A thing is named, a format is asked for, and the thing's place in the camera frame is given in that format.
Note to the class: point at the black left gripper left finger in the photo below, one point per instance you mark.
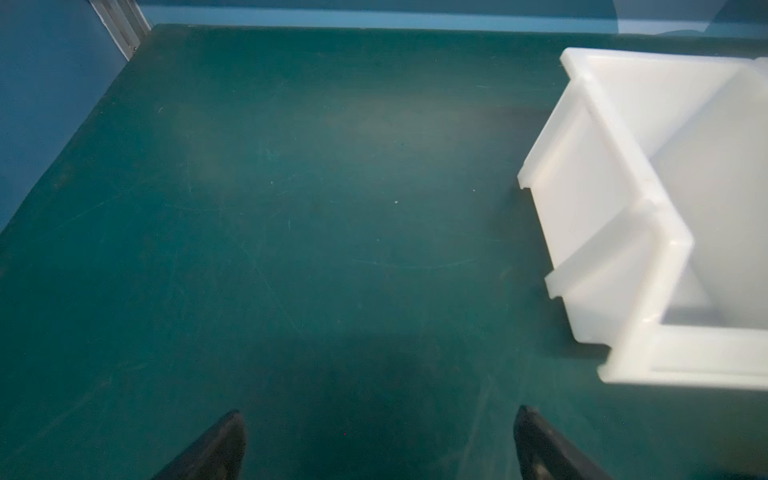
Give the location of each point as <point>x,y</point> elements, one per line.
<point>217,454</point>

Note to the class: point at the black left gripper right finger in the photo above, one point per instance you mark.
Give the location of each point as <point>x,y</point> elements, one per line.
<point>544,453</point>

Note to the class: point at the white left bin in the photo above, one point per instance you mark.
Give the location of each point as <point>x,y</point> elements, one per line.
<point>649,180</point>

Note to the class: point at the aluminium frame post left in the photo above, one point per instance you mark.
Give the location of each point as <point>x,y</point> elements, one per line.
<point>125,23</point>

